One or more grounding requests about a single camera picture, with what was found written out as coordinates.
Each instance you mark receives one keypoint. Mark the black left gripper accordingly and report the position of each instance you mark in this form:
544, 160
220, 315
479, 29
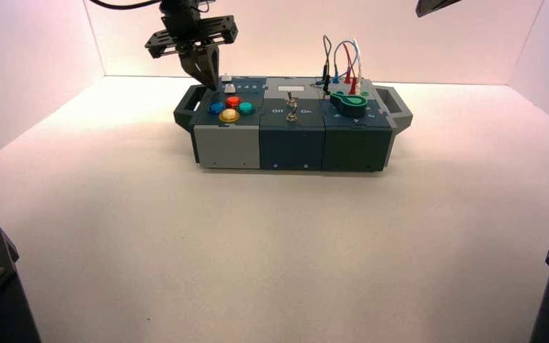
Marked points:
184, 35

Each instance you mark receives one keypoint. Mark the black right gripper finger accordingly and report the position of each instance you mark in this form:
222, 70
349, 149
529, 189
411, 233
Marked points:
440, 6
425, 5

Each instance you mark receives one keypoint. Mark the white slider knob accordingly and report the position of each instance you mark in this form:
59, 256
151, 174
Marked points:
226, 78
230, 88

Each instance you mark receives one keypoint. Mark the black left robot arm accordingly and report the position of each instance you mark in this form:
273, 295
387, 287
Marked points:
179, 7

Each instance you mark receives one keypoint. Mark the blue round push button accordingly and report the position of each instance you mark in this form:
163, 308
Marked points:
216, 108

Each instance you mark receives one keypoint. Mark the red round push button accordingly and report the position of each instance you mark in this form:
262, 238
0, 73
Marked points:
233, 102

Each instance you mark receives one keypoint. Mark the yellow round push button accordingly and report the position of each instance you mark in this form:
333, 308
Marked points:
229, 116

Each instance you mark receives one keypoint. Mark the green round push button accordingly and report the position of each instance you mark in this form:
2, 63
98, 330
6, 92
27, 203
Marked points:
246, 108

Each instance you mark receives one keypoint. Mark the white rectangular label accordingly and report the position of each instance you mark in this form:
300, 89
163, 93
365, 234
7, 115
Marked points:
291, 88

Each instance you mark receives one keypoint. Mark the grey and teal control box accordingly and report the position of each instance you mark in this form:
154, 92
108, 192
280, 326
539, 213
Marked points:
293, 142

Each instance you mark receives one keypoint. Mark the dark green rotary knob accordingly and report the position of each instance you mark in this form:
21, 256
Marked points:
350, 106

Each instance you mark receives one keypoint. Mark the metal toggle switch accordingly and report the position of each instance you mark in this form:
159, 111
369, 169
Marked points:
292, 115
291, 98

